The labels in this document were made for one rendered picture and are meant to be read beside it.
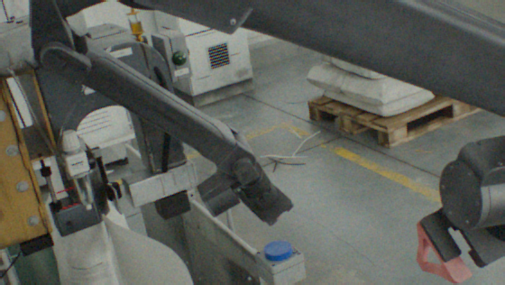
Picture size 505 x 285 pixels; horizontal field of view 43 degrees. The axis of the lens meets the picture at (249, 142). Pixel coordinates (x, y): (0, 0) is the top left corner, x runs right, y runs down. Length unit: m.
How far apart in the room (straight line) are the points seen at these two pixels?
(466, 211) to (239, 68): 4.75
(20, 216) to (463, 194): 0.91
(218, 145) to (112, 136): 3.12
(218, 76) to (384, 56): 4.79
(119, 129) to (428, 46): 3.85
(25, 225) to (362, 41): 0.98
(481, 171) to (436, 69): 0.13
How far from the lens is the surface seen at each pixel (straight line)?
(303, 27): 0.36
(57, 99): 1.22
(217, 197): 1.19
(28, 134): 1.38
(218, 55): 5.14
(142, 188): 1.31
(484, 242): 0.64
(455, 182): 0.55
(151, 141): 1.29
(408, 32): 0.39
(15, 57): 1.12
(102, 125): 4.16
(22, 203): 1.26
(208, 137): 1.09
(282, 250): 1.38
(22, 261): 2.67
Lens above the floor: 1.58
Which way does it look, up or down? 22 degrees down
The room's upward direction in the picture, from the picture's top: 10 degrees counter-clockwise
